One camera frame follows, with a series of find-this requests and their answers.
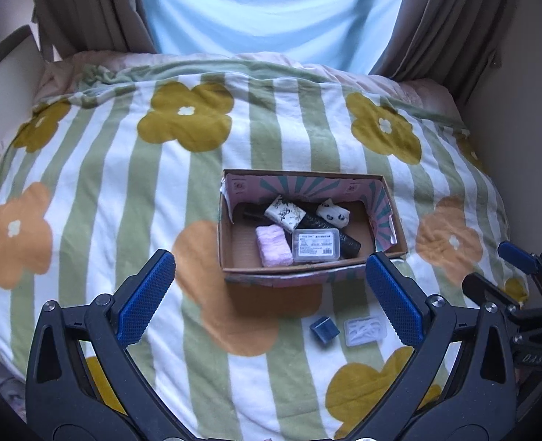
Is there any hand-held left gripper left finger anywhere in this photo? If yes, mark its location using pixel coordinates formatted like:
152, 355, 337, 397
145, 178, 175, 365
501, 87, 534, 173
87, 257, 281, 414
25, 249, 177, 441

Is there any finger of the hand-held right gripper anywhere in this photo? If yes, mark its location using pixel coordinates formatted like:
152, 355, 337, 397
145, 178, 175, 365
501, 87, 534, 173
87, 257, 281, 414
463, 273, 521, 319
498, 241, 542, 288

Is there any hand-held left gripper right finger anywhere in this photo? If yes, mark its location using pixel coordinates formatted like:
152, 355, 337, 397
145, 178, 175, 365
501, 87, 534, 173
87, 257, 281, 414
365, 252, 517, 441

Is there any clear floss pick case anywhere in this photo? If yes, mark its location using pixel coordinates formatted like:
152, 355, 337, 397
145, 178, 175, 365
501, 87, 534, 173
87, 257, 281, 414
343, 316, 386, 347

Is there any black trash bag roll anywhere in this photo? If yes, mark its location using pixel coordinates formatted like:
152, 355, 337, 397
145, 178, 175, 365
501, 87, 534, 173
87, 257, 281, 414
294, 200, 363, 254

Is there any small blue box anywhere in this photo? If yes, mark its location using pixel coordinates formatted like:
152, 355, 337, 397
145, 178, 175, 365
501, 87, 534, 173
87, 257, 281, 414
309, 316, 340, 347

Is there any labelled clear plastic box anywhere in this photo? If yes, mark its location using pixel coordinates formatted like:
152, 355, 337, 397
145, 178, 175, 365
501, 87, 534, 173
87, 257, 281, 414
292, 228, 343, 266

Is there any white dark-spotted packet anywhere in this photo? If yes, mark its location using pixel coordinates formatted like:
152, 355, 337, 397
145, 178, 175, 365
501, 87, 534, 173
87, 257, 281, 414
315, 197, 351, 229

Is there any pink printed cardboard box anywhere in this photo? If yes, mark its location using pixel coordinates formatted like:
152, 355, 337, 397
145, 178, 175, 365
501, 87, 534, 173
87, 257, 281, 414
217, 169, 409, 288

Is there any pink fluffy cloth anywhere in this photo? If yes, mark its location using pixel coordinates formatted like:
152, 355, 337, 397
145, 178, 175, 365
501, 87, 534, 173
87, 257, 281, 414
255, 225, 295, 268

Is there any white floral tissue packet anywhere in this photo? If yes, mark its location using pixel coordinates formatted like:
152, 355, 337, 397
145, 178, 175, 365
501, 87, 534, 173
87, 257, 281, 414
264, 195, 306, 234

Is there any floral striped blanket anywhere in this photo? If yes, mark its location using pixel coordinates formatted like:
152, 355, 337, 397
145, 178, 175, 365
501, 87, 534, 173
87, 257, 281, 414
0, 62, 531, 441

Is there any brown curtain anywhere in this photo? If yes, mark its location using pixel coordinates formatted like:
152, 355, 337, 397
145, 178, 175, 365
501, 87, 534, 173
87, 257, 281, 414
25, 0, 159, 62
367, 0, 524, 97

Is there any light blue sheer curtain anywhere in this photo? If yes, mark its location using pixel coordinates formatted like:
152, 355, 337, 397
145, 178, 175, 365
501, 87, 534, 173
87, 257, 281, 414
135, 0, 412, 74

